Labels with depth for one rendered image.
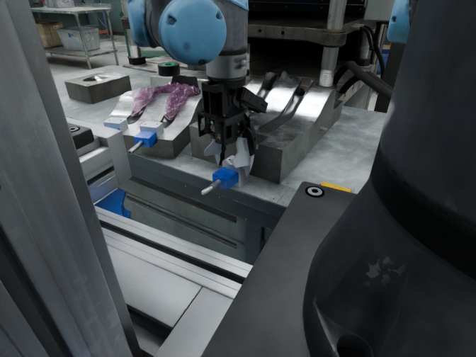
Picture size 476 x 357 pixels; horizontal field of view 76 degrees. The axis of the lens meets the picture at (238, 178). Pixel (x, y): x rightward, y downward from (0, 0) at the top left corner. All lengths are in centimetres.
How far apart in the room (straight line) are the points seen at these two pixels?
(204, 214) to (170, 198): 13
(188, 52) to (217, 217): 58
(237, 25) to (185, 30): 19
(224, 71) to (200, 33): 19
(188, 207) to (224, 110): 43
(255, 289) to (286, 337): 3
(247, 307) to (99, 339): 9
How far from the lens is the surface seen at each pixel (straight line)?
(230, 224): 86
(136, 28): 51
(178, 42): 37
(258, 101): 65
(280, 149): 67
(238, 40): 55
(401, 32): 60
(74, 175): 18
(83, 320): 20
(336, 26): 135
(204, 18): 38
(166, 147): 82
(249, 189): 69
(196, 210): 92
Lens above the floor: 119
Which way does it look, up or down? 33 degrees down
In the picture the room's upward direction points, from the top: straight up
